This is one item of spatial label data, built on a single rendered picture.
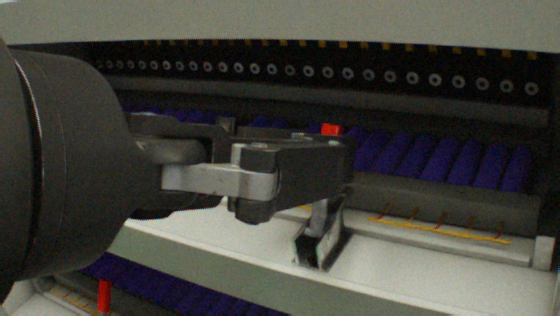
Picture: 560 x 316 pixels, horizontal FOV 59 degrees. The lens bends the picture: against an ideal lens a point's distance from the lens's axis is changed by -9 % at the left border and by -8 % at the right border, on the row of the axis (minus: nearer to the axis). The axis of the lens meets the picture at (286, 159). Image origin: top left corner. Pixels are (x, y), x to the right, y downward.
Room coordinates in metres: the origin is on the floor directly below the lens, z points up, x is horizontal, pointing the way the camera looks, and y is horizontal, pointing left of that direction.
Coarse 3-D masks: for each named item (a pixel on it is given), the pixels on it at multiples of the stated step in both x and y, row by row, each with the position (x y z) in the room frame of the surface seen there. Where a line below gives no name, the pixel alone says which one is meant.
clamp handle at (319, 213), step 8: (328, 128) 0.34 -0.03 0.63; (336, 128) 0.34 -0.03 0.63; (328, 200) 0.33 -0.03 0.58; (312, 208) 0.33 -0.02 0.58; (320, 208) 0.33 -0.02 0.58; (312, 216) 0.33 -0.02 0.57; (320, 216) 0.33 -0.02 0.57; (312, 224) 0.33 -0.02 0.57; (320, 224) 0.33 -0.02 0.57; (328, 224) 0.34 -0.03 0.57; (320, 232) 0.33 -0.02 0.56
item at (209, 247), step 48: (288, 96) 0.52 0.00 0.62; (336, 96) 0.49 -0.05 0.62; (384, 96) 0.47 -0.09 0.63; (432, 96) 0.45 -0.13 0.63; (144, 240) 0.40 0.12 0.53; (192, 240) 0.37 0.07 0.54; (240, 240) 0.36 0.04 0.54; (288, 240) 0.35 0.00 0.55; (384, 240) 0.33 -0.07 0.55; (480, 240) 0.32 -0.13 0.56; (528, 240) 0.31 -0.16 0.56; (240, 288) 0.35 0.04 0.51; (288, 288) 0.33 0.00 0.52; (336, 288) 0.30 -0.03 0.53; (384, 288) 0.29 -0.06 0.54; (432, 288) 0.28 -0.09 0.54; (480, 288) 0.27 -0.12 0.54; (528, 288) 0.27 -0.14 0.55
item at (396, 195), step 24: (360, 192) 0.37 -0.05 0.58; (384, 192) 0.36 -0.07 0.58; (408, 192) 0.35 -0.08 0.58; (432, 192) 0.34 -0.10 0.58; (456, 192) 0.34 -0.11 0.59; (480, 192) 0.33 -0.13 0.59; (504, 192) 0.33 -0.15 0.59; (432, 216) 0.34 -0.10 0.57; (456, 216) 0.33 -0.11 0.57; (480, 216) 0.32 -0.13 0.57; (504, 216) 0.31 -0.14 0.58; (528, 216) 0.30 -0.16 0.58; (504, 240) 0.30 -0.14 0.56
